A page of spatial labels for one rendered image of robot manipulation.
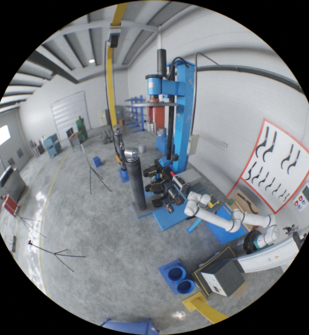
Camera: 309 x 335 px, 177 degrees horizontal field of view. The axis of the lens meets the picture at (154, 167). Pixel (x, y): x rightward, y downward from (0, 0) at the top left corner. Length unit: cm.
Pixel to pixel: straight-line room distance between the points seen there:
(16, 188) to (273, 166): 1030
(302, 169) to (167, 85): 279
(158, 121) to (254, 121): 210
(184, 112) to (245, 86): 183
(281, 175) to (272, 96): 153
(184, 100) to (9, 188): 832
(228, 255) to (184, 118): 254
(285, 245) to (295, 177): 159
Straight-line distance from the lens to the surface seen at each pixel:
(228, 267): 174
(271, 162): 257
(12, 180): 798
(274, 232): 146
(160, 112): 106
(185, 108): 143
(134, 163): 133
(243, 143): 266
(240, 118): 266
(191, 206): 90
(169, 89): 133
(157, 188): 160
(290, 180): 270
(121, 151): 268
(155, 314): 266
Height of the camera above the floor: 224
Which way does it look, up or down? 39 degrees down
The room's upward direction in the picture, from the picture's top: 1 degrees counter-clockwise
